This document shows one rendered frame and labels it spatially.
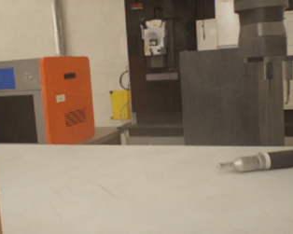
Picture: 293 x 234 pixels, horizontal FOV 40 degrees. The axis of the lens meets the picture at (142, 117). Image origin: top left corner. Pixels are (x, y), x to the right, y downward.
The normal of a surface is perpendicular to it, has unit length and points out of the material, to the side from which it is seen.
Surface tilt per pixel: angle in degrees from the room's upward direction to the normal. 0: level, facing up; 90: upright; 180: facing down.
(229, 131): 90
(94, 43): 90
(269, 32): 70
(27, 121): 90
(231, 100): 90
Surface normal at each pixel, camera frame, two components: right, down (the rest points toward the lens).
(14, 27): -0.35, 0.14
